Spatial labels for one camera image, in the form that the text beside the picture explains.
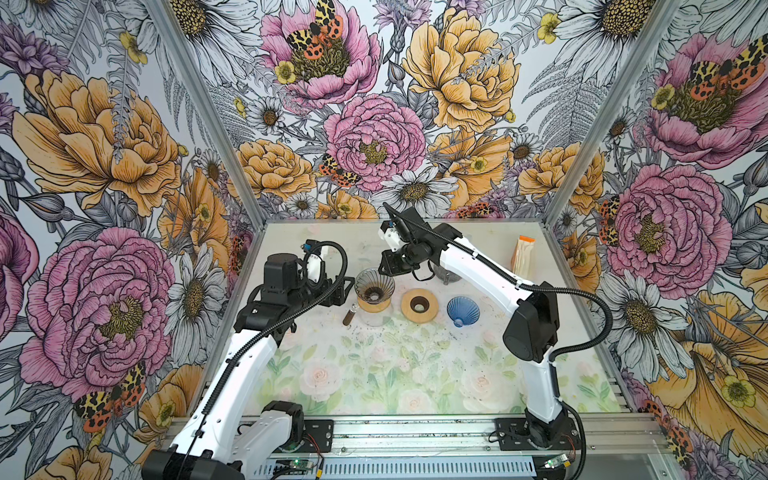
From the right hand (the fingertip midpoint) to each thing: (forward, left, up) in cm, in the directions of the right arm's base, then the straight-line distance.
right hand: (385, 278), depth 84 cm
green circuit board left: (-40, +22, -18) cm, 49 cm away
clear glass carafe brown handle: (-3, +4, -18) cm, 19 cm away
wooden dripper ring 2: (+3, -12, -15) cm, 20 cm away
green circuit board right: (-41, -39, -19) cm, 60 cm away
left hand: (-6, +12, +4) cm, 13 cm away
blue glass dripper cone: (-4, -23, -13) cm, 27 cm away
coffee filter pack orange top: (+13, -45, -10) cm, 48 cm away
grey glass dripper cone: (0, +3, -4) cm, 5 cm away
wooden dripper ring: (-6, +4, -6) cm, 9 cm away
